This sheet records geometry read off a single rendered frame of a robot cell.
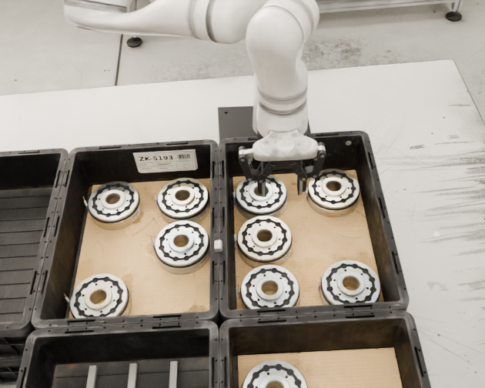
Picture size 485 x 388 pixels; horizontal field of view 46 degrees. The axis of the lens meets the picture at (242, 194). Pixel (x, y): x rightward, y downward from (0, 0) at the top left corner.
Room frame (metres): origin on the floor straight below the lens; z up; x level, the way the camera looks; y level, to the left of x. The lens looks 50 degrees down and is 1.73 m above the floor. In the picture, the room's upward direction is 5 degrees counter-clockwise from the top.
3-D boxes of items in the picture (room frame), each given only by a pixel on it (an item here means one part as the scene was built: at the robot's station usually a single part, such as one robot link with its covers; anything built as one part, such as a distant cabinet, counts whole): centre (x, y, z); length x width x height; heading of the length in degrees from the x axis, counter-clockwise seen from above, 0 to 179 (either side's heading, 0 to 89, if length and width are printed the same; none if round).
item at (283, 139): (0.60, -0.07, 1.18); 0.11 x 0.09 x 0.06; 178
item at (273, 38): (0.61, -0.06, 1.27); 0.09 x 0.07 x 0.15; 147
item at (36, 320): (0.63, 0.20, 0.92); 0.40 x 0.30 x 0.02; 178
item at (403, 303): (0.62, -0.10, 0.92); 0.40 x 0.30 x 0.02; 178
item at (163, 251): (0.62, 0.12, 0.86); 0.10 x 0.10 x 0.01
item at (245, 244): (0.62, -0.03, 0.86); 0.10 x 0.10 x 0.01
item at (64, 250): (0.63, 0.20, 0.87); 0.40 x 0.30 x 0.11; 178
